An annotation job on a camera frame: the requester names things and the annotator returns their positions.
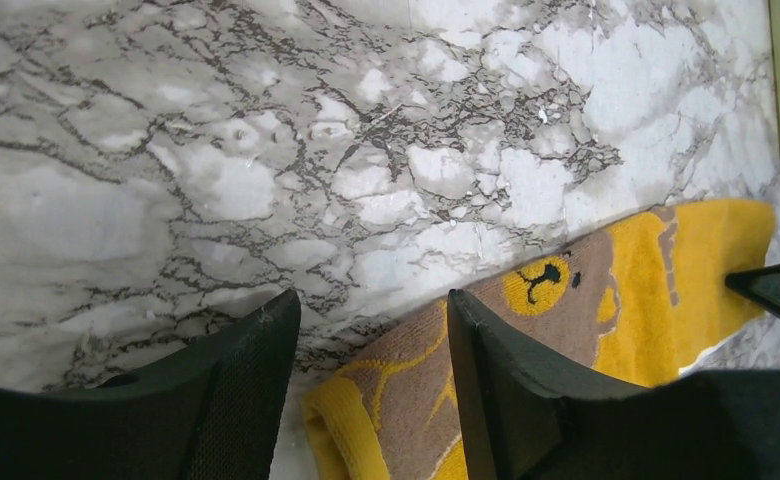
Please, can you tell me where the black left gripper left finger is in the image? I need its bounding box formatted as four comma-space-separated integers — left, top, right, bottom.
0, 290, 301, 479

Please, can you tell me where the yellow towel white trim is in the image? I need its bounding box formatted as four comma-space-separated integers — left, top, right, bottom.
302, 199, 776, 479

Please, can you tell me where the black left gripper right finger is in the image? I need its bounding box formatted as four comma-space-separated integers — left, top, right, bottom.
447, 290, 780, 479

